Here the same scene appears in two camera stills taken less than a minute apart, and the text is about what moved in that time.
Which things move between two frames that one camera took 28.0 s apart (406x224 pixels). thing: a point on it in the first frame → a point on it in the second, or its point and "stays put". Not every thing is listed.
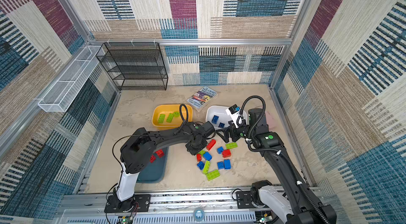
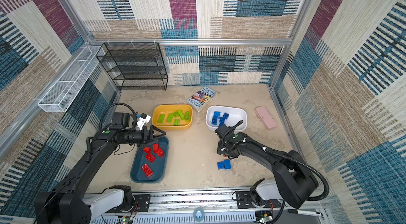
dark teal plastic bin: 155,170 stays put
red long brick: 152,159 stays put
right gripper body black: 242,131 → 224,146
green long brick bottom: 212,174 → 187,116
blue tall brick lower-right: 227,164 stays put
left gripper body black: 194,150 → 138,137
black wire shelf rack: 134,66 stays put
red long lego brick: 211,144 → 147,170
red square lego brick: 160,153 stays put
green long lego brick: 169,117 stays put
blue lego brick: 207,156 → 214,120
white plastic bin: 218,115 stays put
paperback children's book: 201,99 stays put
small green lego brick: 161,118 stays put
